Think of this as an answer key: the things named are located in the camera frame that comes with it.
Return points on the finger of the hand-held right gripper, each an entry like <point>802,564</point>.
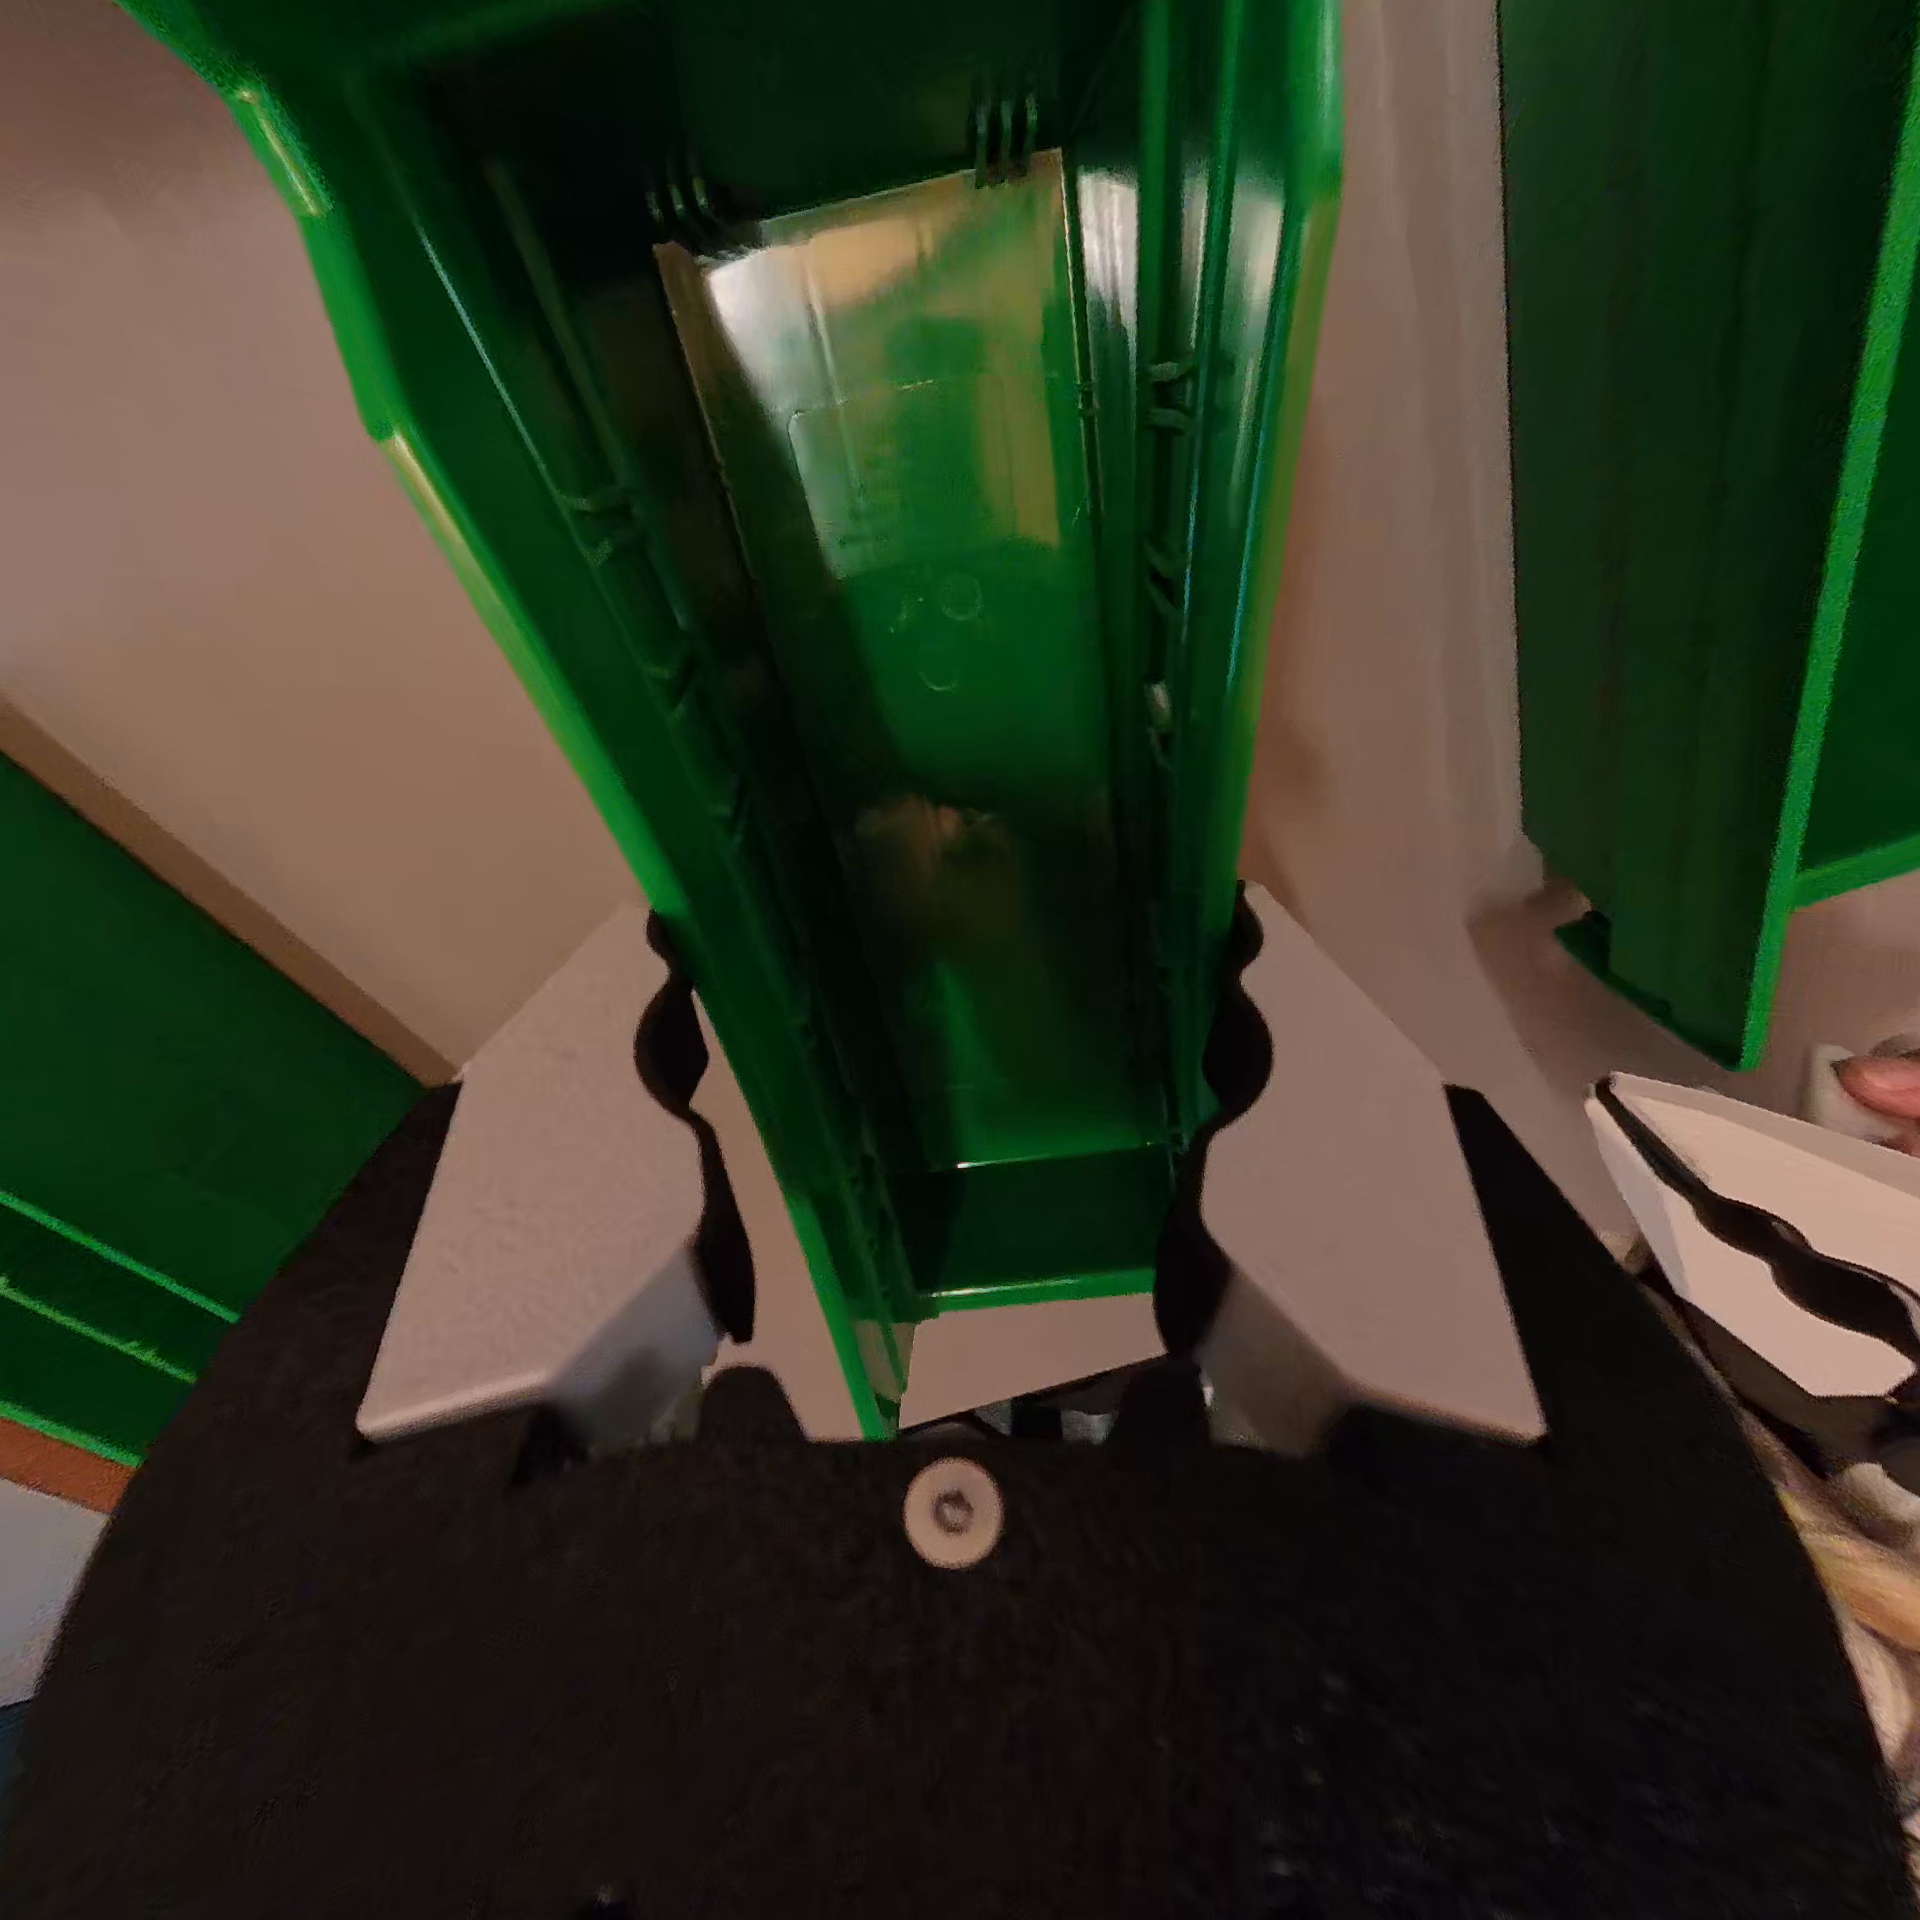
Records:
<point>1830,1200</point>
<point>1770,1319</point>

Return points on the green plastic bin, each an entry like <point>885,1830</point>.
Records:
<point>149,1050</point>
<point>1651,451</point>
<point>962,674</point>

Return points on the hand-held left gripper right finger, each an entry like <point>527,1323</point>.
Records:
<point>1350,1243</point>

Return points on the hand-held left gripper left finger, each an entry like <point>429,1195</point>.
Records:
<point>540,1243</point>

